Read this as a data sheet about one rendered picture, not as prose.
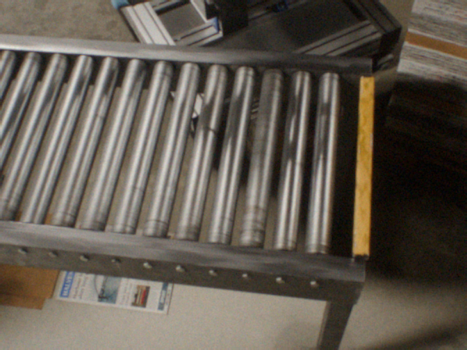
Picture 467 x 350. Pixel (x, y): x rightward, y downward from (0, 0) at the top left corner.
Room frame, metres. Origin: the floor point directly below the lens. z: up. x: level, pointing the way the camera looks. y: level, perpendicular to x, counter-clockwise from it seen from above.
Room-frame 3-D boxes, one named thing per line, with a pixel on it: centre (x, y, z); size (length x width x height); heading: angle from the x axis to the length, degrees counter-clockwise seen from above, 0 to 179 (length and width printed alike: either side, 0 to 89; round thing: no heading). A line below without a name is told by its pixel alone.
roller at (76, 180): (0.80, 0.31, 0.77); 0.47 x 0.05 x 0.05; 167
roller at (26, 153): (0.83, 0.44, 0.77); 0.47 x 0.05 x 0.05; 167
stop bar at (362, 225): (0.65, -0.27, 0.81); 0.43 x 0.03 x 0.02; 167
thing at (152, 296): (0.83, 0.40, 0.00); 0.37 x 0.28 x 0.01; 77
